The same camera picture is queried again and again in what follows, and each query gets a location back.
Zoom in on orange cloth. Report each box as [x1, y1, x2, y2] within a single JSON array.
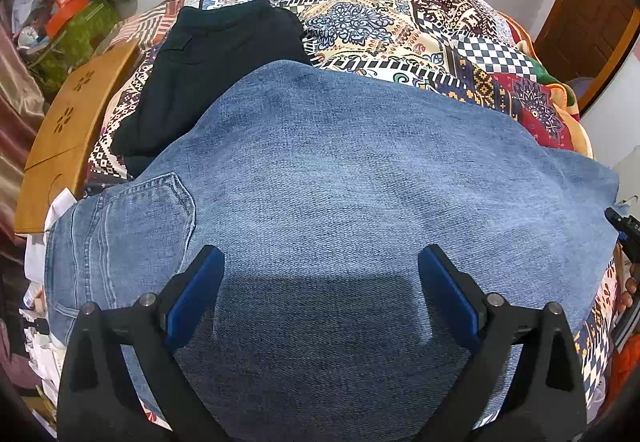
[[611, 336, 640, 405]]

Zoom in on orange box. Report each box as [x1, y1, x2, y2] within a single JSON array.
[[43, 0, 92, 36]]

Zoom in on patchwork printed blanket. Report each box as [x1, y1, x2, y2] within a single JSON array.
[[81, 0, 622, 425]]

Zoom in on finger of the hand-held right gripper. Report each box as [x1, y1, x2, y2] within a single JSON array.
[[604, 206, 640, 263]]

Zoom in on wooden lap table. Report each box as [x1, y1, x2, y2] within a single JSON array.
[[13, 41, 142, 236]]

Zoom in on folded black pants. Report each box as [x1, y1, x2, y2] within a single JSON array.
[[110, 0, 314, 179]]

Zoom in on blue denim pants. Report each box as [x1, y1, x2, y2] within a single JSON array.
[[43, 59, 622, 442]]

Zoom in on white cloth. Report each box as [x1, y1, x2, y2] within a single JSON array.
[[44, 188, 77, 235]]

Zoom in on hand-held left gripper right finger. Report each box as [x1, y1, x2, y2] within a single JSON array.
[[417, 244, 587, 442]]

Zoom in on striped red and gold curtain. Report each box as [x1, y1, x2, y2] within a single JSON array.
[[0, 0, 47, 273]]

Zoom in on brown wooden door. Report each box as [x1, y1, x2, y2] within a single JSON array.
[[534, 0, 640, 114]]

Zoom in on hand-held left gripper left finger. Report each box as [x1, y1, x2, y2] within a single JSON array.
[[56, 244, 226, 442]]

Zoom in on person's right hand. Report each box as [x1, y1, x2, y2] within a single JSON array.
[[616, 262, 640, 316]]

